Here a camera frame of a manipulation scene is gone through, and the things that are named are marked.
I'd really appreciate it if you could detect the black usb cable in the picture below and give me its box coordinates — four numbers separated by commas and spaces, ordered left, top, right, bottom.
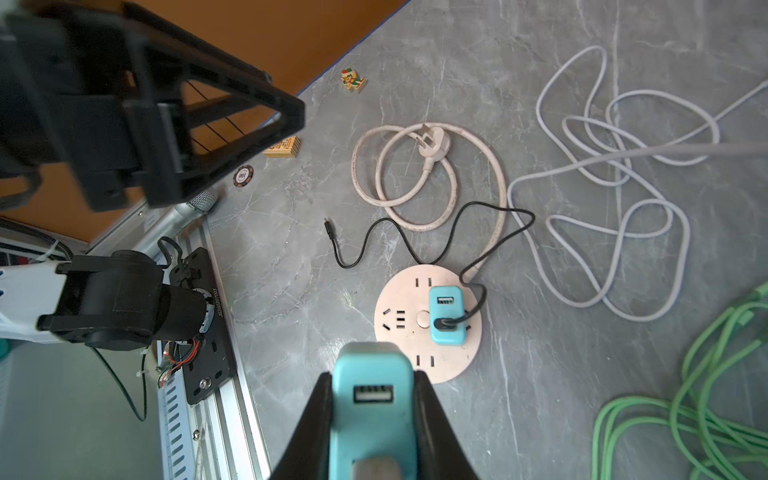
323, 200, 537, 332

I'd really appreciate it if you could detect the wooden domino block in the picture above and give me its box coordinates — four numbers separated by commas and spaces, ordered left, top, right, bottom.
263, 136, 302, 158

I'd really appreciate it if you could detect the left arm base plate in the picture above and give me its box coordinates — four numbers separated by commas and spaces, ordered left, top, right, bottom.
170, 247, 236, 405

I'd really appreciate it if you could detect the pink socket cord with plug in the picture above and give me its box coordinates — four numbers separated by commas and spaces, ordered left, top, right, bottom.
350, 122, 510, 283

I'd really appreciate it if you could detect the teal charger with black cable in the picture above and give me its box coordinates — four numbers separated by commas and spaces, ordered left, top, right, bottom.
429, 285, 467, 347

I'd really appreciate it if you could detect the clown figure toy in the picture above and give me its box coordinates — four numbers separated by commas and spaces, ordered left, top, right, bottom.
341, 68, 367, 93

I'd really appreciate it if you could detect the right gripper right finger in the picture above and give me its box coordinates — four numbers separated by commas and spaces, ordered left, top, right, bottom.
413, 370, 478, 479

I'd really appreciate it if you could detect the white tangled cable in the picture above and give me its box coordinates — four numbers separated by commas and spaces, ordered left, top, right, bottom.
506, 44, 768, 323

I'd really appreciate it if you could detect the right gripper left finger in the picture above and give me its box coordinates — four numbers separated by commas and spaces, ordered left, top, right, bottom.
270, 372, 333, 480

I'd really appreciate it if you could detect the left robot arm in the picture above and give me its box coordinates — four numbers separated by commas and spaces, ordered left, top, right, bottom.
1, 2, 305, 350

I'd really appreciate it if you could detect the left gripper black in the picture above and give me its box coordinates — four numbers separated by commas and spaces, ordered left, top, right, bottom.
1, 1, 273, 210

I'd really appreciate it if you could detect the round poker chip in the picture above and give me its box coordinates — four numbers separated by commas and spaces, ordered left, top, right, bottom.
233, 165, 254, 188

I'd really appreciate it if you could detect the round pink power socket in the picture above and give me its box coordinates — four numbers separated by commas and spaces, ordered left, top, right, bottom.
374, 265, 483, 384

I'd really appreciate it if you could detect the metal pole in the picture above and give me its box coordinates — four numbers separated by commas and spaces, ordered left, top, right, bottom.
131, 188, 219, 257

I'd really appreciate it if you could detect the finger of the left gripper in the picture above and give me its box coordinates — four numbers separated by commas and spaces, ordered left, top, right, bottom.
173, 95, 305, 201

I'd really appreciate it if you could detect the green tangled cable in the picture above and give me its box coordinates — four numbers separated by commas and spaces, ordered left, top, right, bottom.
590, 281, 768, 480

